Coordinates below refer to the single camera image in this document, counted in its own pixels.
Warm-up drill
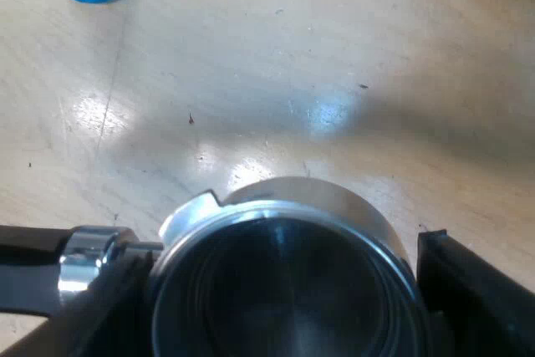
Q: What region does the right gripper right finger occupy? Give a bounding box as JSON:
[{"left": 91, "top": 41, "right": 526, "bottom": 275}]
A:
[{"left": 416, "top": 228, "right": 535, "bottom": 357}]

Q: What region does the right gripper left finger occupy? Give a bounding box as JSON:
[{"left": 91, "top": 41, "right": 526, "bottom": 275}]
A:
[{"left": 69, "top": 247, "right": 163, "bottom": 357}]

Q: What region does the filter holder with red-ended handle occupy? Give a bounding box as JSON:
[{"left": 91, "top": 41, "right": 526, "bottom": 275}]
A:
[{"left": 0, "top": 176, "right": 432, "bottom": 357}]

